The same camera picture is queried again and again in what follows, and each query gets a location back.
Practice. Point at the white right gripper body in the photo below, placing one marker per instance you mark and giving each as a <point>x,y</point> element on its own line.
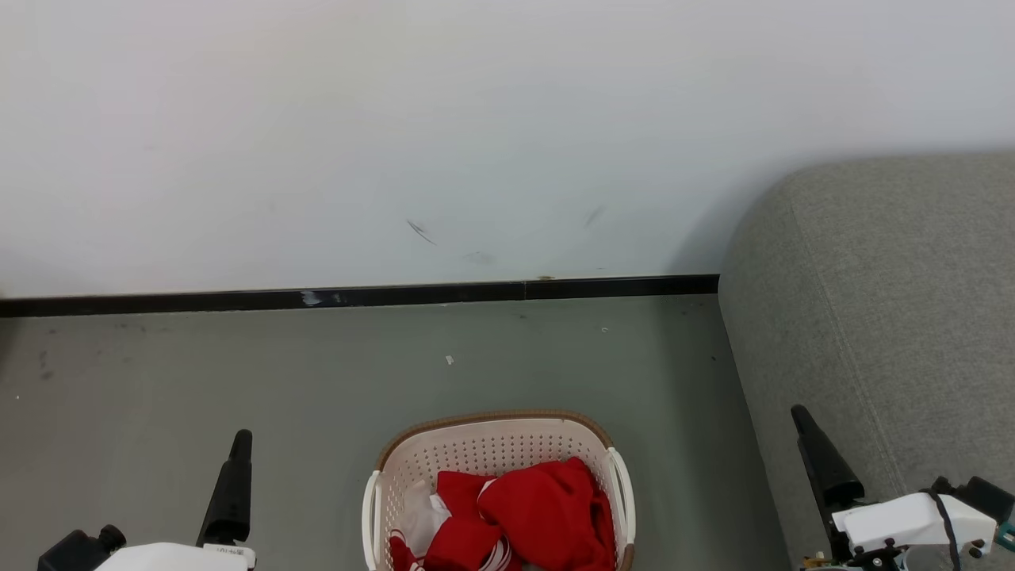
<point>912,519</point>

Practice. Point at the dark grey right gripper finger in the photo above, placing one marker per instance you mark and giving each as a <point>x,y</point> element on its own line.
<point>825,464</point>

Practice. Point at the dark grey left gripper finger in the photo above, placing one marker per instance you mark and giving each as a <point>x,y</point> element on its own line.
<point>231,492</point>

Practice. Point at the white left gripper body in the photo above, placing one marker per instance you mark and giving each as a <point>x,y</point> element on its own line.
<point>170,558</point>

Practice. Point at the red sports jersey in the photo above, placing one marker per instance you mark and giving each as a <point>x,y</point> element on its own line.
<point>539,511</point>

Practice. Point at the grey fabric sofa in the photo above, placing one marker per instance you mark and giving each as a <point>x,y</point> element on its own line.
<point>888,317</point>

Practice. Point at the white cloth piece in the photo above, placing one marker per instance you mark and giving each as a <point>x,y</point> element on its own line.
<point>423,515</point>

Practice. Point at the black baseboard strip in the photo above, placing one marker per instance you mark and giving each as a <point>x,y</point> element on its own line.
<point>357,296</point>

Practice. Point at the white plastic laundry basket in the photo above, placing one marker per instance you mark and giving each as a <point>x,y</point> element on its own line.
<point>484,448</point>

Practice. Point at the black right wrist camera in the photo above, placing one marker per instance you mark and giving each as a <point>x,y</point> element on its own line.
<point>979,496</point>

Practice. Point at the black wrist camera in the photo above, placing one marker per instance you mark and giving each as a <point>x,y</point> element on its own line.
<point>78,550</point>
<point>979,496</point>

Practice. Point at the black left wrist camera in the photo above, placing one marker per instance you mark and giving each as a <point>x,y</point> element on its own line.
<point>78,550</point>

